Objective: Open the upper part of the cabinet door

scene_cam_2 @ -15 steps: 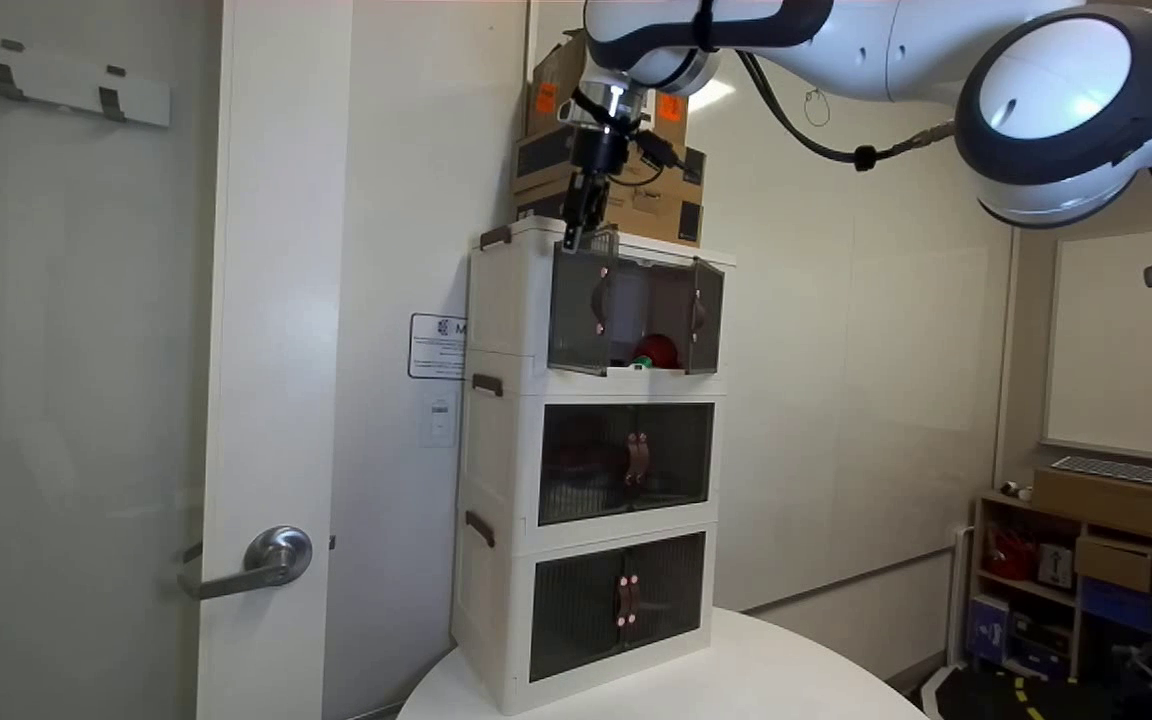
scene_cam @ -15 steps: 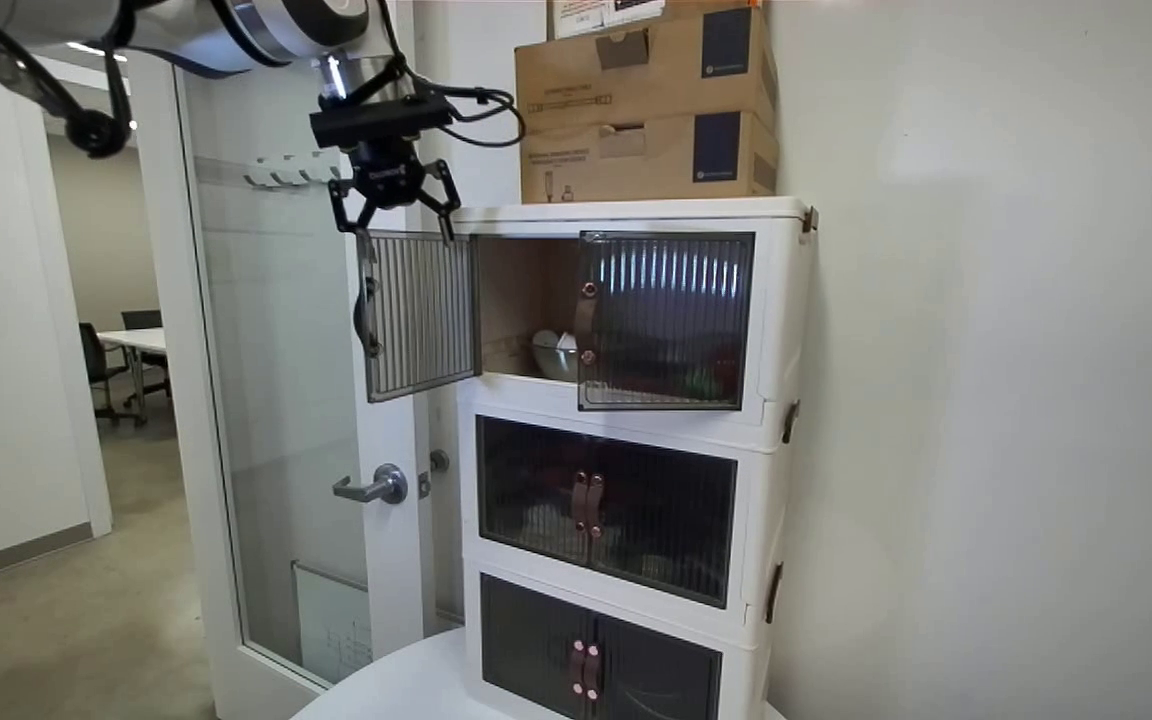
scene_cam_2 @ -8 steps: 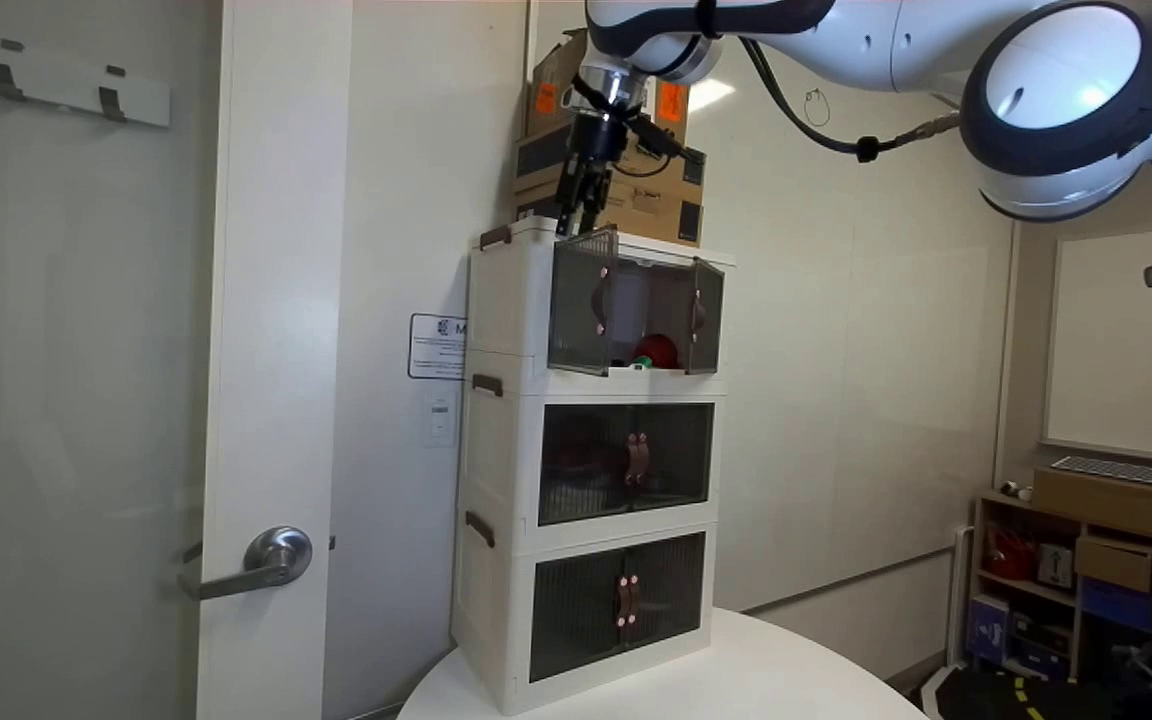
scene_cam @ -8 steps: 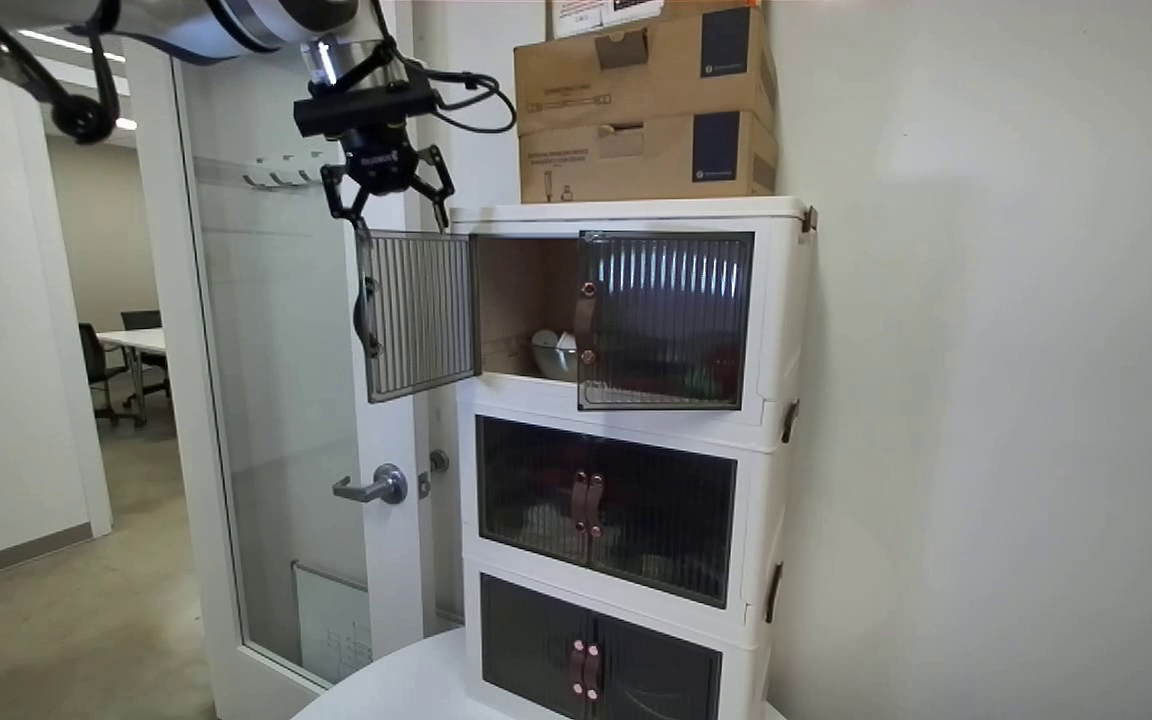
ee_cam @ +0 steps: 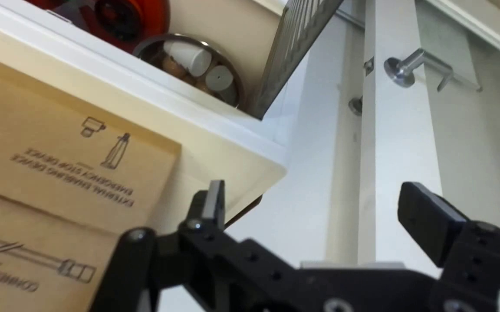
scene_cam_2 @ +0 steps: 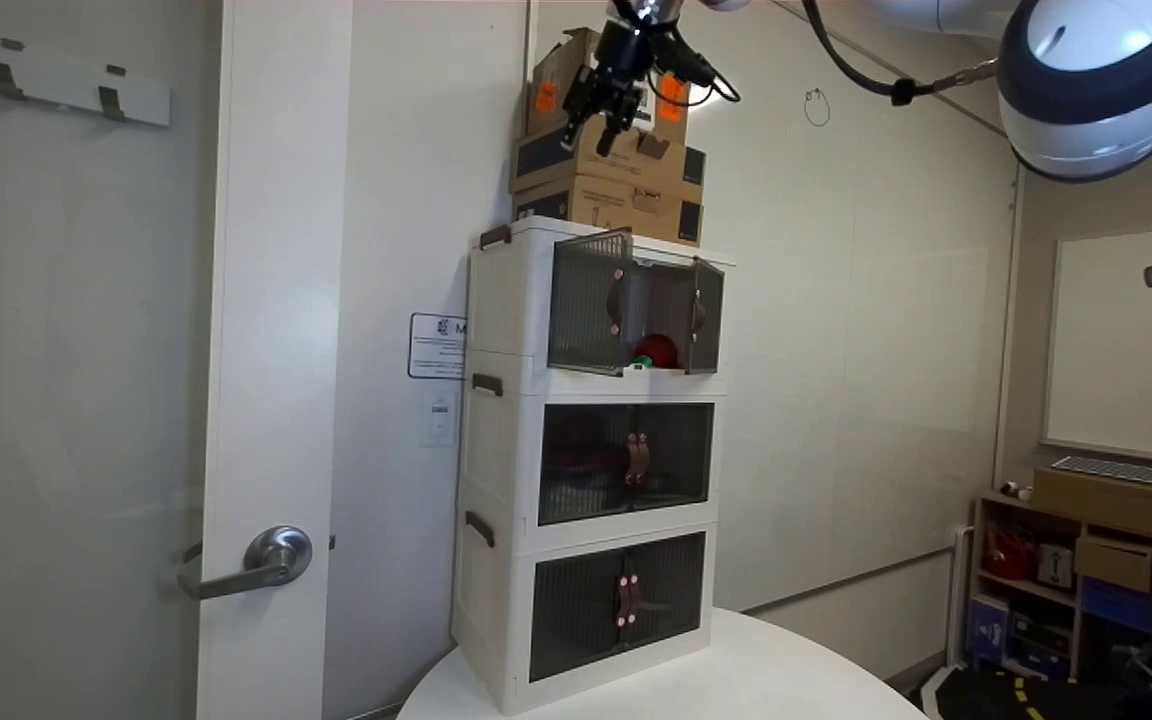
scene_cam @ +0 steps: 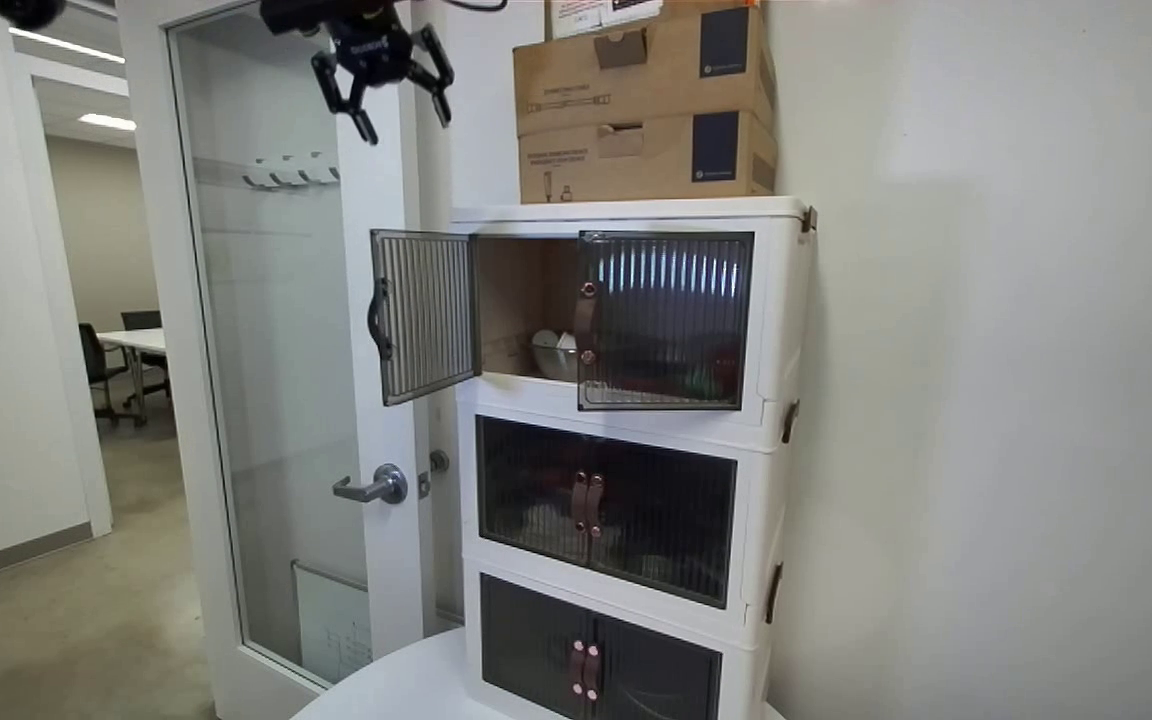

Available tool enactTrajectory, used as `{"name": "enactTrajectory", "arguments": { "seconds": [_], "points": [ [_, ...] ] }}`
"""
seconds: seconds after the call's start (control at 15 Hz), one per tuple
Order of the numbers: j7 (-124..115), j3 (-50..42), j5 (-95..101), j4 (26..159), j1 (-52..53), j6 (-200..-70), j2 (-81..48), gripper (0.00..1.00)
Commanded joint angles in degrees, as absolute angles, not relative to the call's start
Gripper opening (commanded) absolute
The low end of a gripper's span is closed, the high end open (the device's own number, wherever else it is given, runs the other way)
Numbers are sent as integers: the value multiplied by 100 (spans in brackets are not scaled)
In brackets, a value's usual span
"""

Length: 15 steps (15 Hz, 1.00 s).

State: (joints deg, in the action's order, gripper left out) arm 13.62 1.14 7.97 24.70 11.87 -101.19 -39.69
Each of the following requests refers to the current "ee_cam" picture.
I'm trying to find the large cardboard box black patches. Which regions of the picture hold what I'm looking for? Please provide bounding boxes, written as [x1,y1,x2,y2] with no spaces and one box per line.
[0,51,184,238]

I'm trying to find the round metal bowl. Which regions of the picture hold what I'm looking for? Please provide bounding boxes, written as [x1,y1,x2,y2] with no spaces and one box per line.
[136,33,247,110]

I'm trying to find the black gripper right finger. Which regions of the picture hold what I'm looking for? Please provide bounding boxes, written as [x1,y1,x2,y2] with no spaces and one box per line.
[398,181,472,269]

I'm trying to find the white paper cup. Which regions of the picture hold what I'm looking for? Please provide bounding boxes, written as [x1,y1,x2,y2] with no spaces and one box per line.
[162,39,214,78]
[203,65,236,94]

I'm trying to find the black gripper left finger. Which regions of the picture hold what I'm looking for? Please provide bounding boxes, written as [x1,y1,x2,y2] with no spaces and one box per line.
[186,179,228,233]

